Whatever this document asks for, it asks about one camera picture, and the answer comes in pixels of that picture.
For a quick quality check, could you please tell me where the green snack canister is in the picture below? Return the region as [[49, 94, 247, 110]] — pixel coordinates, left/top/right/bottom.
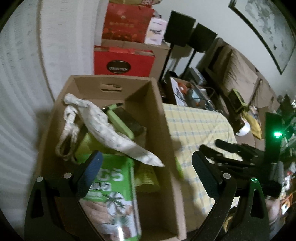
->
[[79, 154, 142, 240]]

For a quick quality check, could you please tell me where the white floral cloth bag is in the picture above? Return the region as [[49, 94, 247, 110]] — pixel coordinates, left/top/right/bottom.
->
[[55, 93, 164, 167]]

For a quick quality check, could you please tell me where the yellow shuttlecock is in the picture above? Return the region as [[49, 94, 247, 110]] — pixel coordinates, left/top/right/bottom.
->
[[134, 163, 160, 193]]

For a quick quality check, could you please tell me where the person's right hand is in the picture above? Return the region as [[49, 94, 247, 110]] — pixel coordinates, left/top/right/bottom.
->
[[265, 199, 281, 230]]

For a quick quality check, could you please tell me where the white dome lamp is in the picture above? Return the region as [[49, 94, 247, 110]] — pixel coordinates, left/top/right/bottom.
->
[[235, 120, 251, 137]]

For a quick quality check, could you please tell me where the yellow cloth on sofa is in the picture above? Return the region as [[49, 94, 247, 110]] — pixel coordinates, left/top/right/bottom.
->
[[242, 111, 262, 140]]

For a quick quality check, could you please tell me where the yellow plaid table cloth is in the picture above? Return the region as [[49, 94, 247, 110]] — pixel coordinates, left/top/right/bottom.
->
[[163, 104, 241, 232]]

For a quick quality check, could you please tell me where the green framed black device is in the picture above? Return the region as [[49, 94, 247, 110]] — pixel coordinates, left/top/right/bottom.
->
[[227, 89, 247, 113]]

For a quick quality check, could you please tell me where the open cardboard box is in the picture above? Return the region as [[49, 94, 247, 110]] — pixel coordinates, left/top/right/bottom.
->
[[38, 75, 187, 240]]

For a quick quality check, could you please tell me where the box of cluttered items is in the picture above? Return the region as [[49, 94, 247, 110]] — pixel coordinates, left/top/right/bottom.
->
[[168, 77, 215, 111]]

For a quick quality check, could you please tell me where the black right speaker on stand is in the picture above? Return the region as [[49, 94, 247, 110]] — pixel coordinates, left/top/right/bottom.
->
[[181, 23, 217, 78]]

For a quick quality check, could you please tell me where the black speaker on stand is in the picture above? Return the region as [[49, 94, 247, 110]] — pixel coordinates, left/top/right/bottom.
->
[[181, 23, 217, 78], [159, 11, 196, 81]]

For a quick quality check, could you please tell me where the large brown cardboard box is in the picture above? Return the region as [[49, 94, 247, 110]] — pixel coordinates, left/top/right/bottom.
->
[[101, 40, 170, 80]]

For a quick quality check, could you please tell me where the black left speaker on stand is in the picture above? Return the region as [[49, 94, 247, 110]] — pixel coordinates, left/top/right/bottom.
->
[[159, 11, 196, 81]]

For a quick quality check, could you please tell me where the white small product box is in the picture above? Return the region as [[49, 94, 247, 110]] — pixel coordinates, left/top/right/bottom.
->
[[144, 17, 168, 46]]

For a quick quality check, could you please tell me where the red collection gift bag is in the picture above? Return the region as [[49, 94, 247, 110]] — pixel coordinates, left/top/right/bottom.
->
[[94, 46, 155, 77]]

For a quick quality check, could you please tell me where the red patterned paper bag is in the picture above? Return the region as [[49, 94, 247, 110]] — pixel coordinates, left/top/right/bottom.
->
[[102, 3, 154, 43]]

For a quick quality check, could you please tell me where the crumpled brown paper bag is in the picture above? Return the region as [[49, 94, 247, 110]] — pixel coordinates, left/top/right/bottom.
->
[[109, 0, 162, 8]]

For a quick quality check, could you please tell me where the white curtain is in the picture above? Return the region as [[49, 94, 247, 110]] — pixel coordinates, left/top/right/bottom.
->
[[1, 1, 107, 235]]

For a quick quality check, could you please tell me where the framed wall painting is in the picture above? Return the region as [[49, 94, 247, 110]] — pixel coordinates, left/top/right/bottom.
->
[[229, 0, 295, 74]]

